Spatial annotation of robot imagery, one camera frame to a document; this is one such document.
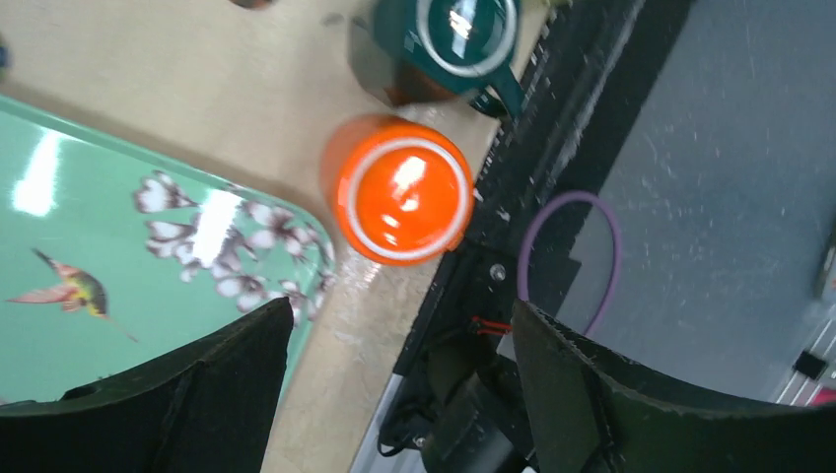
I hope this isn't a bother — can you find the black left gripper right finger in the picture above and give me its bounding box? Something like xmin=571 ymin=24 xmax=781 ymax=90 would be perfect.
xmin=512 ymin=301 xmax=835 ymax=472

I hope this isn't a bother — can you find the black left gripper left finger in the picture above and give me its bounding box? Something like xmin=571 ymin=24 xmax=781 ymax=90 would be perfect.
xmin=1 ymin=298 xmax=294 ymax=472

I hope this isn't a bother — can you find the green floral tray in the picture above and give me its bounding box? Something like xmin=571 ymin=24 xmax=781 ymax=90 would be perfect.
xmin=1 ymin=97 xmax=335 ymax=404

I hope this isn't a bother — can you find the orange mug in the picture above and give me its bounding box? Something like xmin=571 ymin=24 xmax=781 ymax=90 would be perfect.
xmin=319 ymin=113 xmax=475 ymax=266

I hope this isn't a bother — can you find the dark green mug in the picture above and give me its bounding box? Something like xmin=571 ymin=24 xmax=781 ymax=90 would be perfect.
xmin=365 ymin=0 xmax=523 ymax=119

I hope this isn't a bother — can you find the orange poker chip left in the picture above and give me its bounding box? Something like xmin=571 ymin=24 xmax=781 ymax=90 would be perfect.
xmin=231 ymin=0 xmax=274 ymax=10

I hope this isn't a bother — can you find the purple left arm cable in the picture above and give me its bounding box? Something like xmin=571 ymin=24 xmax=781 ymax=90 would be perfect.
xmin=516 ymin=190 xmax=624 ymax=337

